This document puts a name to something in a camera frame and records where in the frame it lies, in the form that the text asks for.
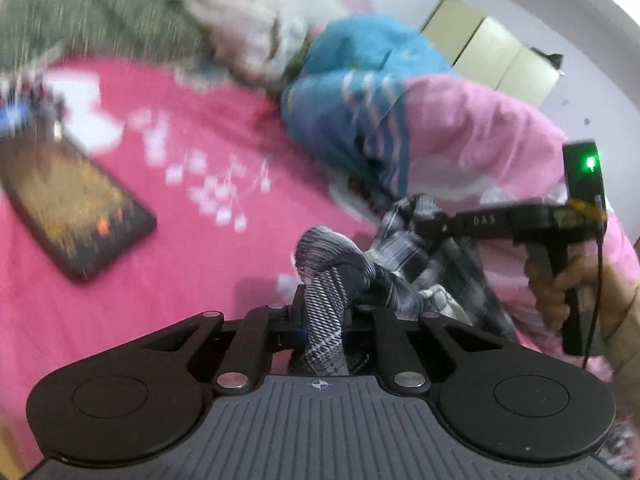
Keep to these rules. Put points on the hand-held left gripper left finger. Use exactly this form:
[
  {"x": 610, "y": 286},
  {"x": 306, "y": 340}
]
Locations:
[{"x": 287, "y": 332}]

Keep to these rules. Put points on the pale yellow cabinet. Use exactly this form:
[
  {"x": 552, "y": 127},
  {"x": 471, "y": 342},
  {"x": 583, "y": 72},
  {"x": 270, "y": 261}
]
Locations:
[{"x": 490, "y": 50}]

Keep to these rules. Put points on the person's right forearm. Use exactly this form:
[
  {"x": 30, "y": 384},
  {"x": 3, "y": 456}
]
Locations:
[{"x": 625, "y": 330}]

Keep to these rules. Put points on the person's right hand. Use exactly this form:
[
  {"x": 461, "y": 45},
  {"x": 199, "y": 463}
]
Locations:
[{"x": 590, "y": 285}]

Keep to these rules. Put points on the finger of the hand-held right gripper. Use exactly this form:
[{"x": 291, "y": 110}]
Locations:
[{"x": 475, "y": 225}]

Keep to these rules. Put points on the black smartphone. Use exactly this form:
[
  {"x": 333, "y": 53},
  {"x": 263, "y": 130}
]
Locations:
[{"x": 75, "y": 205}]

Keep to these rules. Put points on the pink floral quilt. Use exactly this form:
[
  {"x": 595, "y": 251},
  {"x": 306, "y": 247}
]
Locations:
[{"x": 475, "y": 125}]

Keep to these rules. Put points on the cream fuzzy blanket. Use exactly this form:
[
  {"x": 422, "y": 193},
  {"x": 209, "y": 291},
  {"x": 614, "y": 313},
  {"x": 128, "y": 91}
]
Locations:
[{"x": 235, "y": 15}]

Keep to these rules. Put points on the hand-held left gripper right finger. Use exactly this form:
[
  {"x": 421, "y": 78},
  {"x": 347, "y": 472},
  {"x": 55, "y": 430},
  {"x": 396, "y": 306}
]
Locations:
[{"x": 360, "y": 327}]

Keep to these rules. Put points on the black white plaid pants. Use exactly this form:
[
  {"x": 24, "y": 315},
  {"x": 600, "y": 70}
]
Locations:
[{"x": 330, "y": 280}]

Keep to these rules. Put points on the green floral pillow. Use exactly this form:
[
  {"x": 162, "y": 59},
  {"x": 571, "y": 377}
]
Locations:
[{"x": 100, "y": 25}]

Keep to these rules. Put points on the pink floral bed sheet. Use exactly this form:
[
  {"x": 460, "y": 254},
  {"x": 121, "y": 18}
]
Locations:
[{"x": 200, "y": 240}]

